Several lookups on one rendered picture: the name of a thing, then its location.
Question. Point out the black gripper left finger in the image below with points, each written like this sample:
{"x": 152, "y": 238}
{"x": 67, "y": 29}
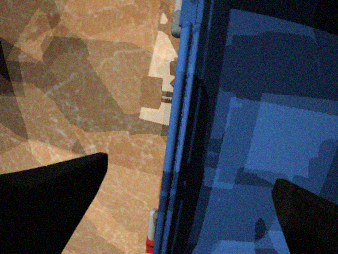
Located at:
{"x": 41, "y": 208}

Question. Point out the red plastic tray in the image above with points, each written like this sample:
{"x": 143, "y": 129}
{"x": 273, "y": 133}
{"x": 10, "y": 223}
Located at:
{"x": 149, "y": 246}

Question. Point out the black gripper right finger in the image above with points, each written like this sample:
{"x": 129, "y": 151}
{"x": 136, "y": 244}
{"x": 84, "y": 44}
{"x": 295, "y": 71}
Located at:
{"x": 309, "y": 223}

